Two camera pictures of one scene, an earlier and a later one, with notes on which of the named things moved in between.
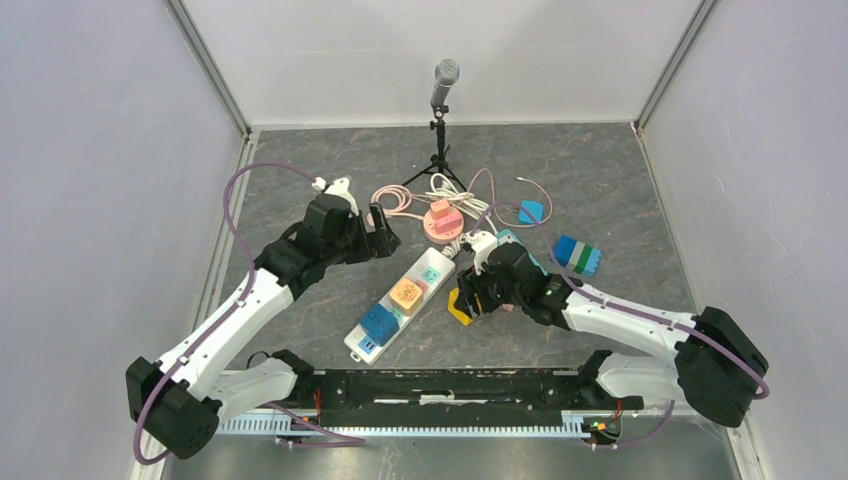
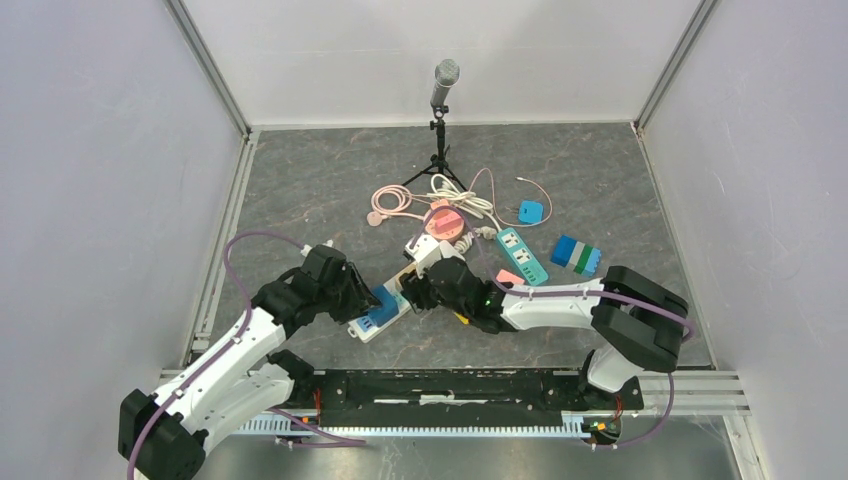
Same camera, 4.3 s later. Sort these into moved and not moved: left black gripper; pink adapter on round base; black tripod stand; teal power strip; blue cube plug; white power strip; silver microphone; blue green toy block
Moved: left black gripper; blue cube plug; white power strip
Not moved: black tripod stand; teal power strip; pink adapter on round base; silver microphone; blue green toy block
